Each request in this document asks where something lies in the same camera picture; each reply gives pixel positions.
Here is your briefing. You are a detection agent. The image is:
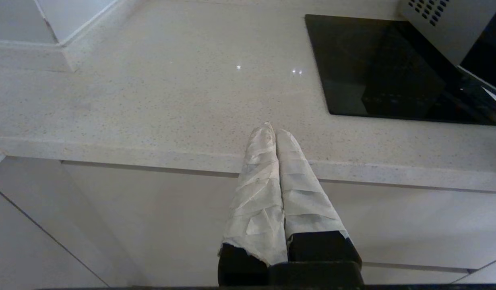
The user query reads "black square mat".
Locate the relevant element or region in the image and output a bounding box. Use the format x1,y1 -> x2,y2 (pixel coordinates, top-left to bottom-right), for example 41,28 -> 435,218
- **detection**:
305,14 -> 496,126

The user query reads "beige cabinet drawer front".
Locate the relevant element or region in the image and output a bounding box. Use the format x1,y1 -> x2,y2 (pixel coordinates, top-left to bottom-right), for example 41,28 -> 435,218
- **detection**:
62,161 -> 496,287

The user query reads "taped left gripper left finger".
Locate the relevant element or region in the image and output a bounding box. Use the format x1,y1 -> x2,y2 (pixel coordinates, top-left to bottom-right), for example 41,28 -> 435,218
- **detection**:
218,122 -> 289,286

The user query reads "silver microwave oven body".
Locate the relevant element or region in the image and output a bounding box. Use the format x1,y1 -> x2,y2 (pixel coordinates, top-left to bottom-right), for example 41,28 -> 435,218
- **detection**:
399,0 -> 496,67

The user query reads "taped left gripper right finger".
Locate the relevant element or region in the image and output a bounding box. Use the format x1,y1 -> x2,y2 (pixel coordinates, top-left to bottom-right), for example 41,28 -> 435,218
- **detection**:
275,129 -> 363,264

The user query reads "white cabinet side panel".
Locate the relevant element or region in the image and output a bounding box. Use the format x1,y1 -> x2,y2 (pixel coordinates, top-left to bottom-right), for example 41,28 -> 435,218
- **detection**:
0,156 -> 148,290

